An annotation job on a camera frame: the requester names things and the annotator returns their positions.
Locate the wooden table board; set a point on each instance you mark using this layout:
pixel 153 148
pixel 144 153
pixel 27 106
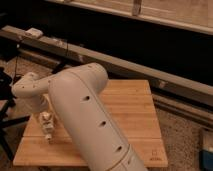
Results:
pixel 130 104

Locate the blue white container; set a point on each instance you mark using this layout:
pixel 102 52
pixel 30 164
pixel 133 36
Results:
pixel 206 151

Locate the long wooden beam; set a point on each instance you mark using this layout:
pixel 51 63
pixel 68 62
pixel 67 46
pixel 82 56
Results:
pixel 168 82

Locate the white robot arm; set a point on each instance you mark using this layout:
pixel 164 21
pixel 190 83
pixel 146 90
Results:
pixel 74 96

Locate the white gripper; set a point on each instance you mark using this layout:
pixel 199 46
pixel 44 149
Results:
pixel 40 104

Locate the black tripod stand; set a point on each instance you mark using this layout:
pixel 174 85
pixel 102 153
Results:
pixel 6 94

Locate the small white box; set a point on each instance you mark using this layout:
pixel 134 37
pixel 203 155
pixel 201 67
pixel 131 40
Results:
pixel 33 32

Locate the white plastic bottle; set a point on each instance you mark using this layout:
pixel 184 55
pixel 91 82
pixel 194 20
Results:
pixel 46 121

